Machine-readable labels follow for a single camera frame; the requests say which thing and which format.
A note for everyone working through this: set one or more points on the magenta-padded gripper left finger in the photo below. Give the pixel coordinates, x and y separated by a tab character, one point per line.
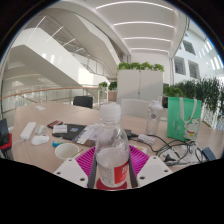
85	161

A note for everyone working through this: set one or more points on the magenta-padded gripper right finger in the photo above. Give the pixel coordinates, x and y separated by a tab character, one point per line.
138	160

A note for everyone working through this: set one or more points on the clear plastic water bottle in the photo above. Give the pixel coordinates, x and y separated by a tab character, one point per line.
111	150

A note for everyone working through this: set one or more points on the colourful sticker sheet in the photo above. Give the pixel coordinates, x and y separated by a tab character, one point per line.
138	149

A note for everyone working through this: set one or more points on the white grid-patterned cup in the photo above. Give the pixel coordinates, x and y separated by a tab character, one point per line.
65	153

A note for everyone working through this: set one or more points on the white charger block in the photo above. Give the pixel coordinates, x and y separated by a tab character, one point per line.
146	139

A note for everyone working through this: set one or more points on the open paper booklet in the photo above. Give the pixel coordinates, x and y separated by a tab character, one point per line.
87	133

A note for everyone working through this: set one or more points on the teal snack packet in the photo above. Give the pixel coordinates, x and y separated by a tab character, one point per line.
60	144

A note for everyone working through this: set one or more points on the black tablet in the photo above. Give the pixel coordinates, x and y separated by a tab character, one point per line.
75	131

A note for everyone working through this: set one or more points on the white card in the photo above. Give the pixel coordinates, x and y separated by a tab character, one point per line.
60	129

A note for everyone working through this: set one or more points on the clear shaker bottle white lid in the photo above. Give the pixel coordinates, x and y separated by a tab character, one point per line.
154	120

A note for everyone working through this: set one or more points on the dark red card case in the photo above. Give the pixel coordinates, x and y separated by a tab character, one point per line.
55	124

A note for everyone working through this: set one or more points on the white computer mouse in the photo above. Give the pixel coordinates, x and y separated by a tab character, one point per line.
40	140

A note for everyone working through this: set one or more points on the white chair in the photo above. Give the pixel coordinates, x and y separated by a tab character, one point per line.
133	108

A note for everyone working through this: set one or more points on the small grey-white round device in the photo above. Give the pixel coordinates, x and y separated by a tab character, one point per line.
40	130

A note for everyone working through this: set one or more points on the green tote bag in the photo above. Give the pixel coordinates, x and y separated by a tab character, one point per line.
178	116

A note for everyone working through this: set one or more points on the black office chair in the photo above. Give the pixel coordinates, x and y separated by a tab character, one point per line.
83	102

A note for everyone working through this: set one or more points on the white power strip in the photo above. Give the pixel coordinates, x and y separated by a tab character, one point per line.
28	130

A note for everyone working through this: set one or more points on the small white paper note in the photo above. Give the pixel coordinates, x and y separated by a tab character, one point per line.
40	107

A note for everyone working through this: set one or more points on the white cabinet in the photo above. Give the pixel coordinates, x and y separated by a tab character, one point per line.
140	86

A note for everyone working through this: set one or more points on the planter shelf with plants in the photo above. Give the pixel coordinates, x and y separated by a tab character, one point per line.
172	90

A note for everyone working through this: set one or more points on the small potted plants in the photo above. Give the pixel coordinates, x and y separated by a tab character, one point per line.
108	86

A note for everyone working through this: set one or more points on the red and black chair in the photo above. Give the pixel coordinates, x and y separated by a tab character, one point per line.
5	140

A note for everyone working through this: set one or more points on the green plants atop cabinet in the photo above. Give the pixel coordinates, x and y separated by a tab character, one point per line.
140	66

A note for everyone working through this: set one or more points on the row of green hedge plants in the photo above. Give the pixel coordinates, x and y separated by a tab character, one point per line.
208	93

